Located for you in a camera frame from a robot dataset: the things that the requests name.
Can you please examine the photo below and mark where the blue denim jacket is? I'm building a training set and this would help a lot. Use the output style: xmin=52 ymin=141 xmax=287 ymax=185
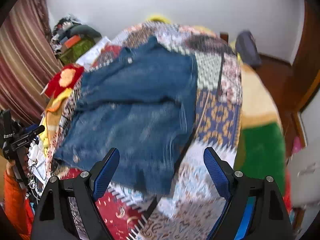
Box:
xmin=54 ymin=36 xmax=198 ymax=195

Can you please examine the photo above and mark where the person's left hand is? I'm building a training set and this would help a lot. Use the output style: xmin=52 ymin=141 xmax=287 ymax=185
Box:
xmin=6 ymin=147 xmax=29 ymax=180

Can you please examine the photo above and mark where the yellow orange cloth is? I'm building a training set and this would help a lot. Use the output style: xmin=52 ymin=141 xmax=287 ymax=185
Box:
xmin=39 ymin=88 xmax=72 ymax=148

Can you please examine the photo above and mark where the green yellow fleece blanket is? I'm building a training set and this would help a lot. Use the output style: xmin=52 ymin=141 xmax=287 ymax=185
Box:
xmin=234 ymin=64 xmax=285 ymax=192

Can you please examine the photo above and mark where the patchwork patterned bedspread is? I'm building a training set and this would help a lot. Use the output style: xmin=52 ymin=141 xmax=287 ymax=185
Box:
xmin=47 ymin=21 xmax=242 ymax=239

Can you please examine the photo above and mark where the red yellow crochet flower cushion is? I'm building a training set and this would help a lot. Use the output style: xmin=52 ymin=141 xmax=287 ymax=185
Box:
xmin=41 ymin=63 xmax=85 ymax=98

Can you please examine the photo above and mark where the white cabinet with heart stickers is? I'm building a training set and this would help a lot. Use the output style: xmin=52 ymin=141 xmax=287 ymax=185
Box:
xmin=287 ymin=140 xmax=319 ymax=207

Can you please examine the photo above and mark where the striped maroon curtain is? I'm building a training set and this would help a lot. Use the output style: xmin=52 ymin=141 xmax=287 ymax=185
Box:
xmin=1 ymin=0 xmax=62 ymax=124

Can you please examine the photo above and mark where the pile of clutter on shelf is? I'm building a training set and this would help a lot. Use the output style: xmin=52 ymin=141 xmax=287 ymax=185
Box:
xmin=49 ymin=14 xmax=102 ymax=66

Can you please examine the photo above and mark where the grey blue backpack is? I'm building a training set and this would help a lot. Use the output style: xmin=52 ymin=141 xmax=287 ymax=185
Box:
xmin=235 ymin=30 xmax=261 ymax=68

